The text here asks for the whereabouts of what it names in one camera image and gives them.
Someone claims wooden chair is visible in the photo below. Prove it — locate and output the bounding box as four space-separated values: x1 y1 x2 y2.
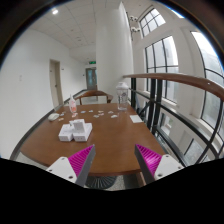
75 90 113 105

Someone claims wooden handrail railing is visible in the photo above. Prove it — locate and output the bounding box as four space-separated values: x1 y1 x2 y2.
124 73 224 166

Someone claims round wooden table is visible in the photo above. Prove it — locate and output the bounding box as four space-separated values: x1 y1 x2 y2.
20 103 164 177

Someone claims white computer mouse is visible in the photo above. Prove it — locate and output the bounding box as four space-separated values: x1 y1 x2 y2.
48 113 59 121

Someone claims white paper card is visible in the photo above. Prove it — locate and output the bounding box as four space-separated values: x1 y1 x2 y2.
130 115 143 123

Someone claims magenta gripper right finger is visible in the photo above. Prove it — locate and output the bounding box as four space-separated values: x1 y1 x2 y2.
134 144 183 184

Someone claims white power strip right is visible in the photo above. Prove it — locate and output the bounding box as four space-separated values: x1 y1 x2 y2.
73 123 92 142

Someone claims grey door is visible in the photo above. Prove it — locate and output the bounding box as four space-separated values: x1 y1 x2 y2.
86 68 97 90

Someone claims clear water bottle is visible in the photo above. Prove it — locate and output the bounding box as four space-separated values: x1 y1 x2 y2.
116 82 128 111

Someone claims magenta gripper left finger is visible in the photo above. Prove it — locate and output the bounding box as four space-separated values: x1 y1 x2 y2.
46 145 96 187

